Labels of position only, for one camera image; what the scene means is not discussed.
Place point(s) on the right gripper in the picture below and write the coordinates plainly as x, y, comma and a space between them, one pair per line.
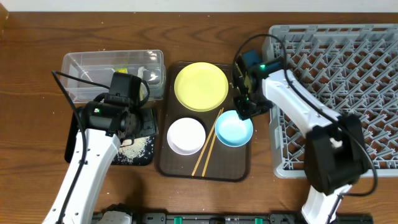
244, 112

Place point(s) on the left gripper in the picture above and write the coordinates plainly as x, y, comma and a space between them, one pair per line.
149, 115

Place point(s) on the pile of rice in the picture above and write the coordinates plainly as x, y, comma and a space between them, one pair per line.
139, 152

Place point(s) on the white tissue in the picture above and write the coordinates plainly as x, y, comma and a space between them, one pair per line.
143, 89

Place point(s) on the blue bowl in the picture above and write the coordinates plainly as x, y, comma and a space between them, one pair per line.
232, 131

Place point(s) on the wooden chopstick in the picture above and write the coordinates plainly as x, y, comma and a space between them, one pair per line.
205, 144
211, 149

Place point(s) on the yellow plate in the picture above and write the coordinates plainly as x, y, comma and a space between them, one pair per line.
201, 86

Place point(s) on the pink bowl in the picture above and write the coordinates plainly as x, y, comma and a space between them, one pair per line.
186, 136

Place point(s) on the green snack wrapper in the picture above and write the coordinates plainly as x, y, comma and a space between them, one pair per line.
120, 70

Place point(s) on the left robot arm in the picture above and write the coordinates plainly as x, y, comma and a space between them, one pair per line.
80, 188

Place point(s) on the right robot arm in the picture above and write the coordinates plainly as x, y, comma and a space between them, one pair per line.
334, 156

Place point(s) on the grey dishwasher rack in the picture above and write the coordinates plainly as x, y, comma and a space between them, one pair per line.
350, 68

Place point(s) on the black plastic tray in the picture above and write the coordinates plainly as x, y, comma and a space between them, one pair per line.
101, 133

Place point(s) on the dark brown serving tray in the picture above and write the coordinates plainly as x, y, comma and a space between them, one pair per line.
229, 164

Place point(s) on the clear plastic bin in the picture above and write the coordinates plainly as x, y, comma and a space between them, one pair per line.
98, 67

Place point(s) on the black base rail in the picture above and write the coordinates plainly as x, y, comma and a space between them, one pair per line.
121, 213

